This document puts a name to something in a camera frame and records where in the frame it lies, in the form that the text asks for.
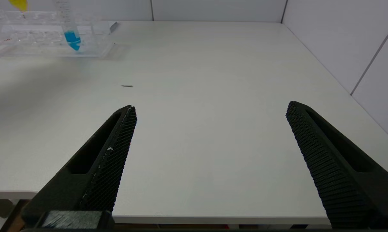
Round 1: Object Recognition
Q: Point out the clear acrylic test tube rack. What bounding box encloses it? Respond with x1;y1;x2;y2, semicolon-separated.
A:
0;10;116;59

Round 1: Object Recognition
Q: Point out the test tube with yellow pigment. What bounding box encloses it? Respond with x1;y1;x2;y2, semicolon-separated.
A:
8;0;29;13

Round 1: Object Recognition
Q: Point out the test tube with blue pigment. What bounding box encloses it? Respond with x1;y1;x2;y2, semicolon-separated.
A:
53;0;82;52

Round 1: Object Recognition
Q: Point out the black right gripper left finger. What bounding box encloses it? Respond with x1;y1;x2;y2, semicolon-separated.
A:
21;105;138;216

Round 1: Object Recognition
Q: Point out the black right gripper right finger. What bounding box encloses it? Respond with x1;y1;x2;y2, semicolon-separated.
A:
285;101;388;229

